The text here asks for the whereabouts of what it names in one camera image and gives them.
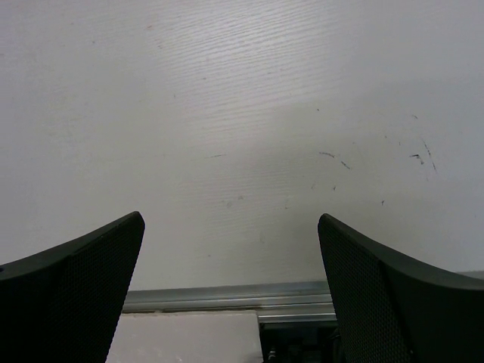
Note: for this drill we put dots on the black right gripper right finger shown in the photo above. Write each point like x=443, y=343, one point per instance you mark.
x=391, y=307

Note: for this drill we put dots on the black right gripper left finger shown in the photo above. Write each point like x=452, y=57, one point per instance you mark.
x=63, y=304

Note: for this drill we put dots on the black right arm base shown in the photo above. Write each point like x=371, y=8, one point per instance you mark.
x=317, y=341

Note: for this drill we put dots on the white front cover panel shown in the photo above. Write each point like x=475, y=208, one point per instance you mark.
x=187, y=337

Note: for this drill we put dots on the aluminium table frame rail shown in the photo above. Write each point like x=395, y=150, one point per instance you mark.
x=273, y=303

